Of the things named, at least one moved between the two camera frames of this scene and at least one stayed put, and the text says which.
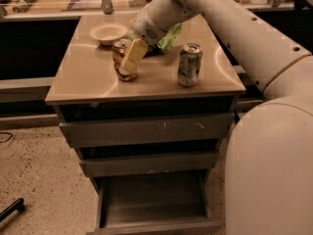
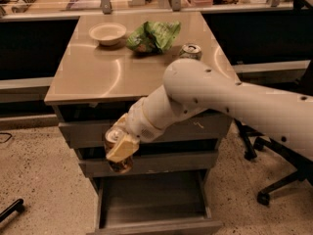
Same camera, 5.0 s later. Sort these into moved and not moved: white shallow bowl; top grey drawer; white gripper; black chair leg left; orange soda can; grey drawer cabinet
Moved: orange soda can; white gripper
Not moved: grey drawer cabinet; black chair leg left; top grey drawer; white shallow bowl
